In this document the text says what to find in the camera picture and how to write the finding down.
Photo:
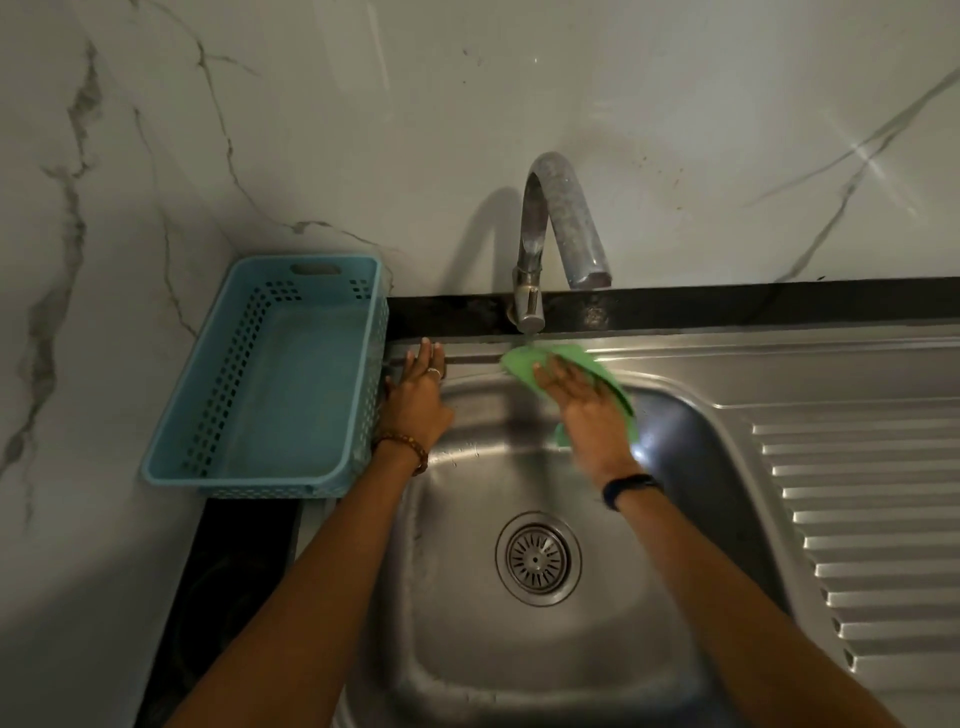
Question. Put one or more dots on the person's left hand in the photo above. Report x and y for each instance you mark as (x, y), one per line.
(416, 409)

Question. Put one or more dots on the person's right hand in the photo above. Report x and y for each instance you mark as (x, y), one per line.
(589, 420)

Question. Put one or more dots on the person's right fingers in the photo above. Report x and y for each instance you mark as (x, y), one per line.
(559, 379)

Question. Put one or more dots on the person's left thumb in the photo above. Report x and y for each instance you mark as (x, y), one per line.
(390, 390)

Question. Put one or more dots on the green cleaning cloth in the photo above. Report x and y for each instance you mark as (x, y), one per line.
(581, 367)

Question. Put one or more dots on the person's left forearm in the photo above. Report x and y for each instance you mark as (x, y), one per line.
(300, 592)

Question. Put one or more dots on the person's right forearm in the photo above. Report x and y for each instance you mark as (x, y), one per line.
(750, 607)

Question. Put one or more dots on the blue plastic perforated basket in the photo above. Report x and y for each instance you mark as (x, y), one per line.
(277, 382)

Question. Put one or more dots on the black wrist band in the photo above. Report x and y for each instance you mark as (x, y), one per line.
(628, 489)

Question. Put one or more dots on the steel curved faucet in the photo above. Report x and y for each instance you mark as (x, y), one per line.
(544, 232)

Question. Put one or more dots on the round steel drain strainer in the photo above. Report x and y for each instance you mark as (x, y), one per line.
(538, 557)

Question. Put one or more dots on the stainless steel sink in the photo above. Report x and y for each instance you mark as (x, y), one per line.
(675, 540)

